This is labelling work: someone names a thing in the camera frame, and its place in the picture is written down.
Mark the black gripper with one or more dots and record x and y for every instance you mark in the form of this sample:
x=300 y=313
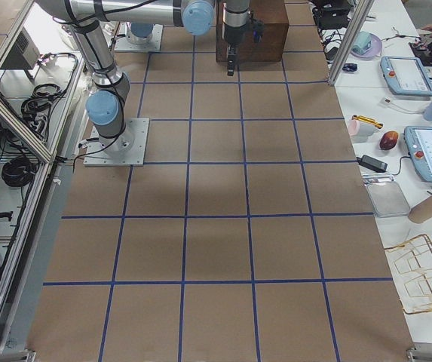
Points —
x=234 y=35

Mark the dark wooden drawer cabinet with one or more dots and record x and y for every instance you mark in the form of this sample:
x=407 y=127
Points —
x=265 y=38

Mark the small black blue device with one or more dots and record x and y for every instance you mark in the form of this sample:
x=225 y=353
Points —
x=350 y=67

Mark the lavender bowl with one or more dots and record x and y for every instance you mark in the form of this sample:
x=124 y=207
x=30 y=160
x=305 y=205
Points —
x=366 y=46

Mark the pink cup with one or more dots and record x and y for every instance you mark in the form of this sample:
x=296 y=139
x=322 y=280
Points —
x=357 y=128

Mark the gold metal tool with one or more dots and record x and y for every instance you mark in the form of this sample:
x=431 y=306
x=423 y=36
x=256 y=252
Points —
x=368 y=120

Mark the upper teach pendant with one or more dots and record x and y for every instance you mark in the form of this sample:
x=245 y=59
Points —
x=406 y=76

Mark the black power brick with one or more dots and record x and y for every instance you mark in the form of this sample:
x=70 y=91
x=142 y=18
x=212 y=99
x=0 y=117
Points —
x=372 y=164

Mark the red mango fruit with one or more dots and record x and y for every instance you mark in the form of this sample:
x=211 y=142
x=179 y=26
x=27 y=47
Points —
x=389 y=140

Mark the clear plastic tray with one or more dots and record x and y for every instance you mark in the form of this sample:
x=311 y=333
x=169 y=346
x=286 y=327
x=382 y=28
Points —
x=385 y=194

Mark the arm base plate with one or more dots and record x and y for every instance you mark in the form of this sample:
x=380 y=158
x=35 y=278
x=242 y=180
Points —
x=127 y=42
x=128 y=149

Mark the aluminium frame post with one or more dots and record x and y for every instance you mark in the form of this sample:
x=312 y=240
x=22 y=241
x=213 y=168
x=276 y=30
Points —
x=358 y=18

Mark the gold wire rack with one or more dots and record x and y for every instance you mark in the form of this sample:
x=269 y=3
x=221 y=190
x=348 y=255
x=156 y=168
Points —
x=411 y=266

